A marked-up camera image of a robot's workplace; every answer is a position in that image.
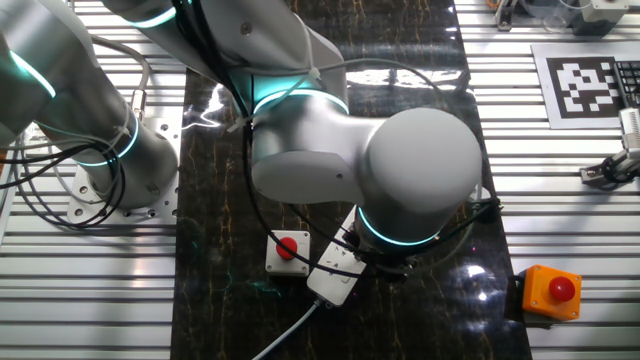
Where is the small metal bracket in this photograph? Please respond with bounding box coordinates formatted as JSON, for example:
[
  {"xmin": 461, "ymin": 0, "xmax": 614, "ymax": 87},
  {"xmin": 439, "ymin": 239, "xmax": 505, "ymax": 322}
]
[{"xmin": 494, "ymin": 0, "xmax": 519, "ymax": 32}]

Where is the black looped thin cable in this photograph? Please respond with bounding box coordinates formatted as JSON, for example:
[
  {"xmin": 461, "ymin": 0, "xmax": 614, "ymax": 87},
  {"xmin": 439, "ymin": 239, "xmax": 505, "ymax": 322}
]
[{"xmin": 0, "ymin": 138, "xmax": 127, "ymax": 231}]

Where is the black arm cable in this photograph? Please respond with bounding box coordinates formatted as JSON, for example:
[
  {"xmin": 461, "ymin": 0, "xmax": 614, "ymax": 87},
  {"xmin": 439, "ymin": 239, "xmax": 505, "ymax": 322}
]
[{"xmin": 169, "ymin": 0, "xmax": 504, "ymax": 282}]

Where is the white four-switch power strip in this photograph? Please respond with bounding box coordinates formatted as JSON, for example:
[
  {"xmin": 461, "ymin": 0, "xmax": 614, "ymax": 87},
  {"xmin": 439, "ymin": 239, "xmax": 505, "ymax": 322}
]
[{"xmin": 305, "ymin": 204, "xmax": 370, "ymax": 307}]

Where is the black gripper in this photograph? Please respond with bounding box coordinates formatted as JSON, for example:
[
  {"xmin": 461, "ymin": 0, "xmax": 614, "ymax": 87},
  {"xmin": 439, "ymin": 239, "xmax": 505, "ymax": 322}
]
[{"xmin": 343, "ymin": 227, "xmax": 419, "ymax": 285}]

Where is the black gold-veined marble mat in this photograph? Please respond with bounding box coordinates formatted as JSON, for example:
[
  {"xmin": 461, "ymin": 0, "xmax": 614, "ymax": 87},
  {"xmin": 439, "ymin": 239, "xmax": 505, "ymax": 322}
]
[{"xmin": 169, "ymin": 0, "xmax": 534, "ymax": 360}]

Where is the black white marker sheet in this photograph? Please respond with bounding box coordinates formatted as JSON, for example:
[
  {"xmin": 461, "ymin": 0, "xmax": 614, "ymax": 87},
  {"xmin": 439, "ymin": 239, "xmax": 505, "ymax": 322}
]
[{"xmin": 530, "ymin": 42, "xmax": 640, "ymax": 130}]

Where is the thick grey robot cable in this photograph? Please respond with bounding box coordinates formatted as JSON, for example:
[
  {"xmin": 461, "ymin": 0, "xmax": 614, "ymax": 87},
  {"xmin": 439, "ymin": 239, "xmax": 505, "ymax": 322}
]
[{"xmin": 89, "ymin": 34, "xmax": 152, "ymax": 122}]

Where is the small silver camera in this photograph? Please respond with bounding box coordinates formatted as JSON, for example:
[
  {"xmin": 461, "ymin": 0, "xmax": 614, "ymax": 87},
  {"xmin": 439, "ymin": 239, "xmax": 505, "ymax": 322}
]
[{"xmin": 618, "ymin": 107, "xmax": 640, "ymax": 161}]

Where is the grey power strip cable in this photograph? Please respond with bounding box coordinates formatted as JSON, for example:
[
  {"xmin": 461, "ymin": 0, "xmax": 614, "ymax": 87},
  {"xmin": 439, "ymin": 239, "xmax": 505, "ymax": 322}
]
[{"xmin": 249, "ymin": 298, "xmax": 324, "ymax": 360}]

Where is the grey box red button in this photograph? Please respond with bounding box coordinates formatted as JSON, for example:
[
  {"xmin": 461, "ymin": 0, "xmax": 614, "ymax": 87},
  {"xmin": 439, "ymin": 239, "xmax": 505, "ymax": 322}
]
[{"xmin": 264, "ymin": 229, "xmax": 312, "ymax": 277}]

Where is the orange box red button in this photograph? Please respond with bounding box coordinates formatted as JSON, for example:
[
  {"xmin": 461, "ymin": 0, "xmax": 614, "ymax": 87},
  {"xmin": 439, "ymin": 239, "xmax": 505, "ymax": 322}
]
[{"xmin": 504, "ymin": 263, "xmax": 584, "ymax": 329}]

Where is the black computer keyboard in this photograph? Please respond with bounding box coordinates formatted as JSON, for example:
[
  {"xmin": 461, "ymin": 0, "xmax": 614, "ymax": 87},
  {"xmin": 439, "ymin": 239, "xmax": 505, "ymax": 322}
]
[{"xmin": 613, "ymin": 59, "xmax": 640, "ymax": 109}]

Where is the silver camera on stand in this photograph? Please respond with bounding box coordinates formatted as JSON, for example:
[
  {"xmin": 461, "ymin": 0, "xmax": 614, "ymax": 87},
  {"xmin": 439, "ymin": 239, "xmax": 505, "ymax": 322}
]
[{"xmin": 571, "ymin": 0, "xmax": 631, "ymax": 37}]

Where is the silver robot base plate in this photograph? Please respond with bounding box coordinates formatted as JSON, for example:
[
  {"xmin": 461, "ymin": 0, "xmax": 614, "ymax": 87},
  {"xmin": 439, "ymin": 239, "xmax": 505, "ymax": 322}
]
[{"xmin": 66, "ymin": 117, "xmax": 181, "ymax": 226}]

